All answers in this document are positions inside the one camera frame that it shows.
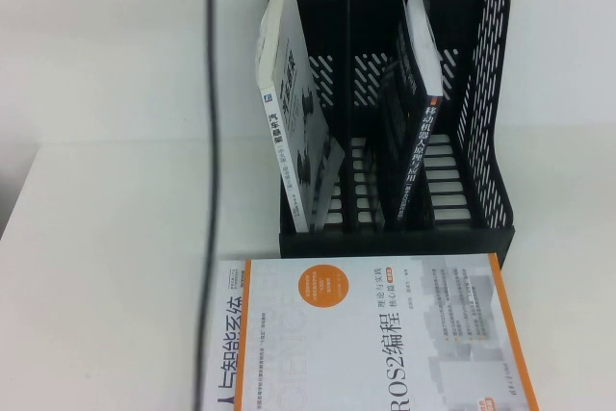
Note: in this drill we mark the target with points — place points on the white car suspension book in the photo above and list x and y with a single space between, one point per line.
293 117

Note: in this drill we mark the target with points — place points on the black spine robot book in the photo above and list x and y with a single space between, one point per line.
423 141

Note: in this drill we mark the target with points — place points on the orange edged ROS2 book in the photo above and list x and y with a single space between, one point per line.
385 334

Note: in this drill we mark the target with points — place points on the white book large black title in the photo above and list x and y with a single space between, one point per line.
228 334

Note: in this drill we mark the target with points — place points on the black plastic book stand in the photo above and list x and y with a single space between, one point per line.
366 11

